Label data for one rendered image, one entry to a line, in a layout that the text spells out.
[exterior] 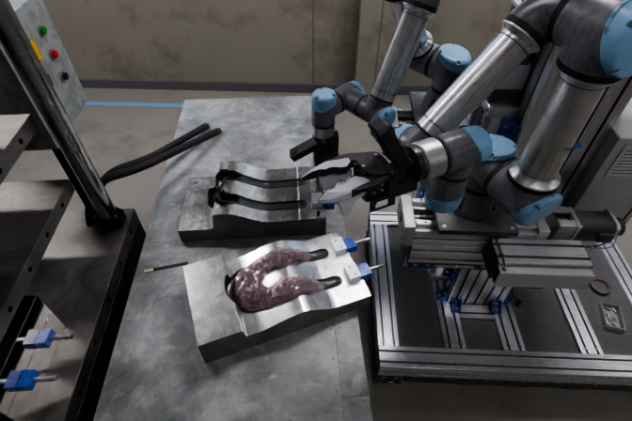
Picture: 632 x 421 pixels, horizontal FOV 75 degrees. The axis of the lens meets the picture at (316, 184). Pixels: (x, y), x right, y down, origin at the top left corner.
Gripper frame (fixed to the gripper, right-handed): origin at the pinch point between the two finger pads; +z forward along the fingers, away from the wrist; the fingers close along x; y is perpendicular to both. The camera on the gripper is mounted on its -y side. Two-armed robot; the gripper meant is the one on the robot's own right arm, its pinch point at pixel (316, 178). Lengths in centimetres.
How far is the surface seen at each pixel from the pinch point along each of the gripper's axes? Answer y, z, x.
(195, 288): -37, 0, -43
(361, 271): 11.4, 4.0, -37.9
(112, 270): -69, 13, -27
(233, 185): -29.2, -2.3, -4.5
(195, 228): -42.1, 5.0, -17.2
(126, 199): -117, 91, 82
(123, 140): -135, 91, 143
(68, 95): -85, -25, 21
